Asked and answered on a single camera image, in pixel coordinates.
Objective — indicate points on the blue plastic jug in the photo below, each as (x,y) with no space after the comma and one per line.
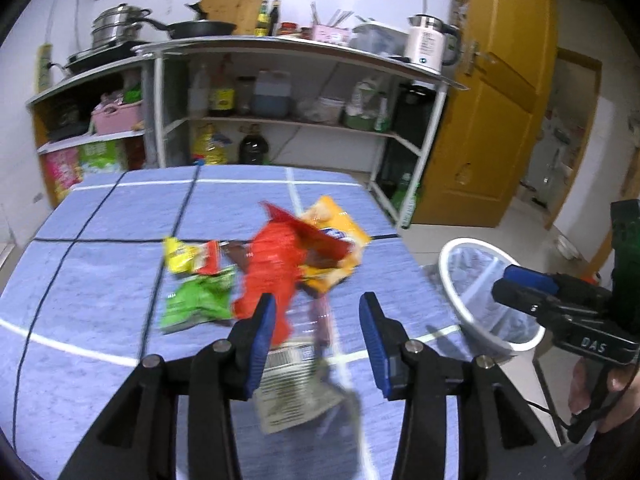
(271,95)

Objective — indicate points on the yellow wooden door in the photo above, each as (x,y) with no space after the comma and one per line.
(490,110)

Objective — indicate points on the green snack wrapper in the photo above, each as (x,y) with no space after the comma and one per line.
(200,297)

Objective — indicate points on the clear plastic storage box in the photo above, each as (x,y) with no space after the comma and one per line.
(377,37)

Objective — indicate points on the white electric kettle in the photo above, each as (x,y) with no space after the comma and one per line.
(425,42)

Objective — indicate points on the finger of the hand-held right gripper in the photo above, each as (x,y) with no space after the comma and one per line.
(530,278)
(517,297)

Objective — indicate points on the pink plastic basket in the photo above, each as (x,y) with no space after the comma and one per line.
(117,119)

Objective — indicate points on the yellow and red wrapper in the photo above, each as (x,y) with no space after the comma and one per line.
(182,255)

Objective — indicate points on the small white shelf rack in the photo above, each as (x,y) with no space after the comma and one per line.
(85,72)

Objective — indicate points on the green printed package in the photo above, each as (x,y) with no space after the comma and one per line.
(100,156)

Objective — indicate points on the wooden cutting board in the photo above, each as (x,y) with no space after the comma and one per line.
(237,0)

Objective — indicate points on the yellow cooking oil bottle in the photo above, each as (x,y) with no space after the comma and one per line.
(212,145)

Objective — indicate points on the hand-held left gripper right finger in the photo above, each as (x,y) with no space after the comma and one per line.
(376,347)

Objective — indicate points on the person's right hand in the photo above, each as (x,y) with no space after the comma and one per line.
(580,385)

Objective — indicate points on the white metal shelf rack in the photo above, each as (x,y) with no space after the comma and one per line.
(300,46)

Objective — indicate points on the black induction cooker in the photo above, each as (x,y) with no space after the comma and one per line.
(100,55)

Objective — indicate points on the steel steamer pot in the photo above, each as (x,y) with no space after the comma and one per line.
(117,22)

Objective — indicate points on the clear wrapper with white label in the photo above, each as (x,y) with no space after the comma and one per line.
(290,385)

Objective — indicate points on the pink printed bag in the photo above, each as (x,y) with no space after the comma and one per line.
(62,172)

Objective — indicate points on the dark glass bottle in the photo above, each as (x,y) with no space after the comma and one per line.
(254,149)

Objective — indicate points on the red snack wrapper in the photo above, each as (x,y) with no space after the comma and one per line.
(272,270)

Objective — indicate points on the pink utensil holder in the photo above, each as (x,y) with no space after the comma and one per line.
(330,34)

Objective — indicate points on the white waste bin with liner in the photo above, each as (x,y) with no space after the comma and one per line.
(464,310)

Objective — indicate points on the orange snack bag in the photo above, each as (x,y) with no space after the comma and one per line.
(332,217)

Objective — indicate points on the white power strip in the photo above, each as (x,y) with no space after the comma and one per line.
(44,67)

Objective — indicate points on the brown snack wrapper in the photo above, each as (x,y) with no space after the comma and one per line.
(239,256)

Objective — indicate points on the brown bottle with yellow label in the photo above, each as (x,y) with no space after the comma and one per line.
(221,95)

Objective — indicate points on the dark sauce bottle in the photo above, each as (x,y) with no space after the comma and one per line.
(262,20)
(275,19)

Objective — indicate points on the black frying pan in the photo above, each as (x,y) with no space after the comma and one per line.
(200,27)

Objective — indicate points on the plastic bag with green contents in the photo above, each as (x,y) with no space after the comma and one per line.
(367,107)

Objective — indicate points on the green plastic bottle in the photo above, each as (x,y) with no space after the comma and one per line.
(404,197)

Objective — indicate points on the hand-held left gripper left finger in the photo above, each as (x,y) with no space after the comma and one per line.
(261,347)

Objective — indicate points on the blue lined tablecloth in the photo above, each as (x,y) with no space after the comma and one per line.
(100,285)

